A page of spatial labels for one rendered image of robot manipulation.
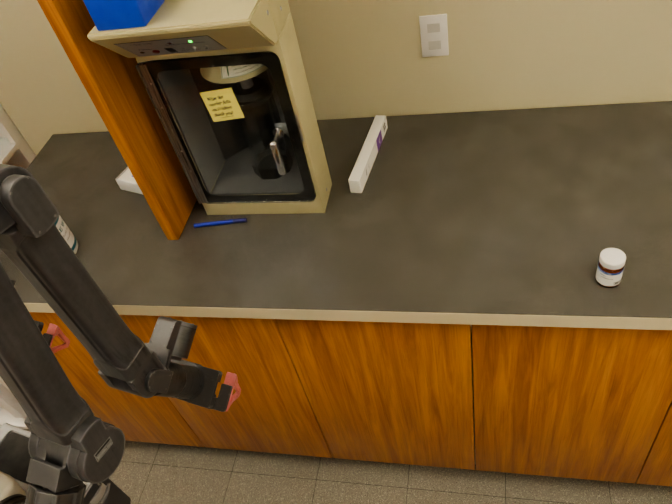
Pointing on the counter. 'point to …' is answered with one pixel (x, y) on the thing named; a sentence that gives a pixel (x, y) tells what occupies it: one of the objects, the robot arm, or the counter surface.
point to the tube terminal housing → (291, 59)
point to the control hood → (199, 25)
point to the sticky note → (222, 104)
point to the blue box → (121, 13)
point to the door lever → (277, 151)
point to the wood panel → (125, 115)
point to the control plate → (171, 45)
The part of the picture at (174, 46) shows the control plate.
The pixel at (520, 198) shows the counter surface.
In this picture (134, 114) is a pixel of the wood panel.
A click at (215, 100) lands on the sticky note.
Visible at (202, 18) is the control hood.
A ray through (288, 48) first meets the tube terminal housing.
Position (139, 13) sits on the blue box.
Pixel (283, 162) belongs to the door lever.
